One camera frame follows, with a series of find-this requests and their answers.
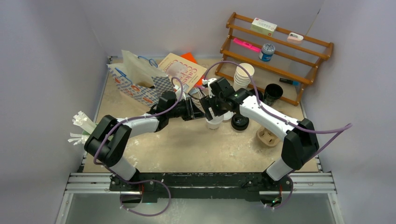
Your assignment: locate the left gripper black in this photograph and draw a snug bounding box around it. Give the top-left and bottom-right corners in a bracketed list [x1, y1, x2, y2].
[167, 97, 205, 121]

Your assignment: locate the single white paper cup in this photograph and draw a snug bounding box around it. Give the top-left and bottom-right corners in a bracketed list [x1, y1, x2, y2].
[205, 117, 223, 131]

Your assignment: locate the checkered paper bakery bag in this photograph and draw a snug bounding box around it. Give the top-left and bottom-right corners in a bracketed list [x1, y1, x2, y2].
[107, 50, 174, 107]

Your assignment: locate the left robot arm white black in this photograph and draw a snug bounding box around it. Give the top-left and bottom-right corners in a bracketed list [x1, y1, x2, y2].
[84, 91, 205, 191]

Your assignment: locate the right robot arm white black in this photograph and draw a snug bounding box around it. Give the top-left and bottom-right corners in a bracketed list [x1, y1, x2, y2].
[200, 77, 319, 190]

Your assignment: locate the white cup lid lower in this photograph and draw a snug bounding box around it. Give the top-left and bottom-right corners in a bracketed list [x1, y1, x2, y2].
[223, 112, 234, 121]

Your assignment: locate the stack of white paper cups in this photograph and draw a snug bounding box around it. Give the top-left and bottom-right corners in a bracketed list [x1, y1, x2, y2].
[233, 63, 255, 91]

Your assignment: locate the stack of black lids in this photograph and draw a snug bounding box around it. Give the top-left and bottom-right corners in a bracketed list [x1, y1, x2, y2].
[231, 114, 249, 131]

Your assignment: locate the black flat lid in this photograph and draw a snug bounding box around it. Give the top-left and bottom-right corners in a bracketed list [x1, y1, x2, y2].
[249, 89, 264, 102]

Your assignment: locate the cakes recipe book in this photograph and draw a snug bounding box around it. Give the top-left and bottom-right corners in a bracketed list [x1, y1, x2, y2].
[158, 53, 207, 93]

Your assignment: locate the black paper cup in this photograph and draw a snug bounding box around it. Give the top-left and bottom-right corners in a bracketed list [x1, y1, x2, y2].
[263, 84, 283, 106]

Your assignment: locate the orange paper bag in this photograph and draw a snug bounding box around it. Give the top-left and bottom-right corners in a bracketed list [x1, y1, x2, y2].
[181, 52, 203, 87]

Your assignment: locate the pink highlighter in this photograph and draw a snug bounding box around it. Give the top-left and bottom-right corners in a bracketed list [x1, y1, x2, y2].
[233, 38, 261, 53]

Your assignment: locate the black blue marker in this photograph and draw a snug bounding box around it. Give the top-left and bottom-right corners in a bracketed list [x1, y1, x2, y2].
[279, 78, 300, 86]

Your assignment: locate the blue white jar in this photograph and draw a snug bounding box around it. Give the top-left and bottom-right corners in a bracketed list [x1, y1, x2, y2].
[259, 43, 276, 62]

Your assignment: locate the wooden shelf rack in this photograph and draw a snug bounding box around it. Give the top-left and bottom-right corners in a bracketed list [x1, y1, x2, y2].
[220, 12, 334, 106]

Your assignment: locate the white green box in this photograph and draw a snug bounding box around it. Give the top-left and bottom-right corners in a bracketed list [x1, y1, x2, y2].
[250, 18, 277, 36]

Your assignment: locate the pink white tape dispenser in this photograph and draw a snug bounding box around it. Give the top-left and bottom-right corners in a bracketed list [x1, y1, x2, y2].
[286, 32, 304, 45]

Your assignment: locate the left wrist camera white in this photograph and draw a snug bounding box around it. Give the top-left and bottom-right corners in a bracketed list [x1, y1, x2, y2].
[174, 85, 190, 100]

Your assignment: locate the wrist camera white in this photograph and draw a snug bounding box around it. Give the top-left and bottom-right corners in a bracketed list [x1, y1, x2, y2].
[202, 78, 217, 95]
[174, 85, 190, 100]

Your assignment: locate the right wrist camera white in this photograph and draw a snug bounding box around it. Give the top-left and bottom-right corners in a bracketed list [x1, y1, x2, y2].
[202, 78, 217, 95]

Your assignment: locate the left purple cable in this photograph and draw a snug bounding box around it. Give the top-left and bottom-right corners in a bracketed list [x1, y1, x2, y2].
[92, 77, 172, 217]

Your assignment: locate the purple cable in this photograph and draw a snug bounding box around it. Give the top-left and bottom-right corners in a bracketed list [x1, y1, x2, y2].
[201, 61, 354, 211]
[92, 77, 172, 217]

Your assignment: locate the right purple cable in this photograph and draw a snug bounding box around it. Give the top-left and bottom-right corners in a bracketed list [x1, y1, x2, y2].
[201, 61, 354, 211]

